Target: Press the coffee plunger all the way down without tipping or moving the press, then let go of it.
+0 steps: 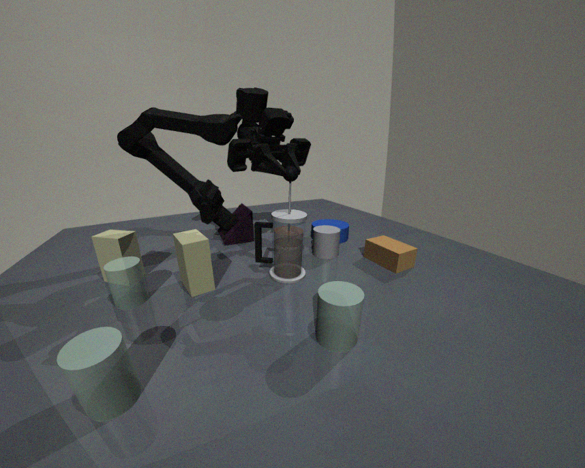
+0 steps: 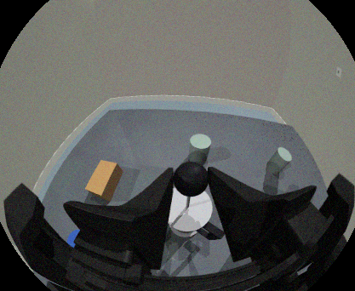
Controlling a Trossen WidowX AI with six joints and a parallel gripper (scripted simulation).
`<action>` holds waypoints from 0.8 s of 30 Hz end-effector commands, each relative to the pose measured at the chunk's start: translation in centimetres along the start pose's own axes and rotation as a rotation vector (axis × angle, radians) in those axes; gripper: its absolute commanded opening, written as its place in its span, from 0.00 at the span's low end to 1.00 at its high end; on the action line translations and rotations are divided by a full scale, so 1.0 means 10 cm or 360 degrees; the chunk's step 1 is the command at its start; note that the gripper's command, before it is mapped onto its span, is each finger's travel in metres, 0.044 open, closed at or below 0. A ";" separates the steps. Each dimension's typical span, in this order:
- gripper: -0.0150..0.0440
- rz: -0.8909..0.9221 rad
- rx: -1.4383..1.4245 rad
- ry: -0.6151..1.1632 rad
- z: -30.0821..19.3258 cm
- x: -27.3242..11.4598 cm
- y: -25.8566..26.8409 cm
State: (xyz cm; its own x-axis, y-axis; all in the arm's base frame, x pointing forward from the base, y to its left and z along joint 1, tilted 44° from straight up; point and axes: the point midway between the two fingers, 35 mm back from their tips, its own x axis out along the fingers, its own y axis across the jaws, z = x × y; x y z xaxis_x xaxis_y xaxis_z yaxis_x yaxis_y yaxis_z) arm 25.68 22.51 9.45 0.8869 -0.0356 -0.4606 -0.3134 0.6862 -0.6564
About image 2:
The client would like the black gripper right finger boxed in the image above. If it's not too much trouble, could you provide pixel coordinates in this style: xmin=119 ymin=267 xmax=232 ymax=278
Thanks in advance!
xmin=208 ymin=166 xmax=317 ymax=262

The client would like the glass french press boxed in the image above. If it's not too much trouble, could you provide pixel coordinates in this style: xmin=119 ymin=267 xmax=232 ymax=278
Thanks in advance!
xmin=168 ymin=162 xmax=225 ymax=240

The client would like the tan rectangular block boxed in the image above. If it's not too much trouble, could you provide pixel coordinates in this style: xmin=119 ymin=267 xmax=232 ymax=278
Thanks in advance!
xmin=85 ymin=160 xmax=123 ymax=203

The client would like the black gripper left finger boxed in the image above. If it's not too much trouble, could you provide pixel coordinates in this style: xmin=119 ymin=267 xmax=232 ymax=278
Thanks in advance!
xmin=64 ymin=168 xmax=174 ymax=271

